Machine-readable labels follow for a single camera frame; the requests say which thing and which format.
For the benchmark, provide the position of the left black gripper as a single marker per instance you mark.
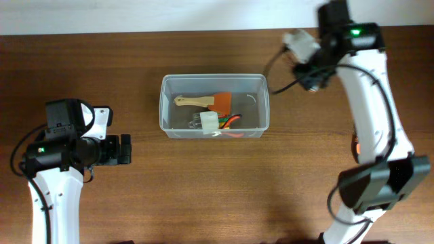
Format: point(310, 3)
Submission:
point(112, 142)

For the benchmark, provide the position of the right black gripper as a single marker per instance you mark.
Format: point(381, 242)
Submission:
point(306, 80)

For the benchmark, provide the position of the clear plastic container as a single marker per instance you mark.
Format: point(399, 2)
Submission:
point(250, 98)

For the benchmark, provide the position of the orange black long-nose pliers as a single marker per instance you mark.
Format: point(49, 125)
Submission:
point(355, 147)

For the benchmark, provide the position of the orange scraper wooden handle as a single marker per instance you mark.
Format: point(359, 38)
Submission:
point(220, 102)

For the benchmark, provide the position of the red handled cutting pliers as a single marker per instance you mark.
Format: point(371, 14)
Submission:
point(225, 122)

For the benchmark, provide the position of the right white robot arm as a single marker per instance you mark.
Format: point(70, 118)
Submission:
point(388, 169)

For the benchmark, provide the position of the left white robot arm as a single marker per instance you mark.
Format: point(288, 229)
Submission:
point(73, 141)

